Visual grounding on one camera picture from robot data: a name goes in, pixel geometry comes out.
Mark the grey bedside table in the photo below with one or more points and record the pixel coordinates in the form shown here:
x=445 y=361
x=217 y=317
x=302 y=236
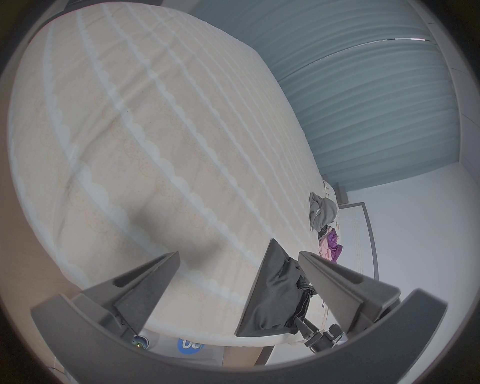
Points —
x=342 y=192

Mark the white printed pillow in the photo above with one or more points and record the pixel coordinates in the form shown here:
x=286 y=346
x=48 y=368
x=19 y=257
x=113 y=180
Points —
x=330 y=189

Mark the pink garment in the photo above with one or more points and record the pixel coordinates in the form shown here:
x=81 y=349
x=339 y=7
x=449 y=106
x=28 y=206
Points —
x=323 y=250

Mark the bed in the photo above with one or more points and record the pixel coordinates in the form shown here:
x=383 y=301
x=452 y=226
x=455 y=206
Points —
x=150 y=150

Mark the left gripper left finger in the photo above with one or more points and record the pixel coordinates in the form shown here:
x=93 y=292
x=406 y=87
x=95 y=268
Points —
x=97 y=298

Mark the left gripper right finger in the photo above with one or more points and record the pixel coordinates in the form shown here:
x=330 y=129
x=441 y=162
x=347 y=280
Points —
x=375 y=300

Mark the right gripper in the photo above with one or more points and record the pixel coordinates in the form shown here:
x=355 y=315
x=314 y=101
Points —
x=322 y=339

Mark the black patterned garment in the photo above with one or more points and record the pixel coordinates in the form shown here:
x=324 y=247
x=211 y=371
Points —
x=323 y=231

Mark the grey garment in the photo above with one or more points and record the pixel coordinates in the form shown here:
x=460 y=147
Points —
x=322 y=212

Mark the black long-sleeved top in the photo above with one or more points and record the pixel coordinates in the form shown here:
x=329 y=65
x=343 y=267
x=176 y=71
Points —
x=273 y=296

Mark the blue-green curtain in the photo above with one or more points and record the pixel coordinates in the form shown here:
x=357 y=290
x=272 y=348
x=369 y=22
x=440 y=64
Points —
x=375 y=112
x=300 y=30

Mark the purple garment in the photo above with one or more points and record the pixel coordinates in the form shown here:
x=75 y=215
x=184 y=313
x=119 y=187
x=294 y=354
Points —
x=333 y=242

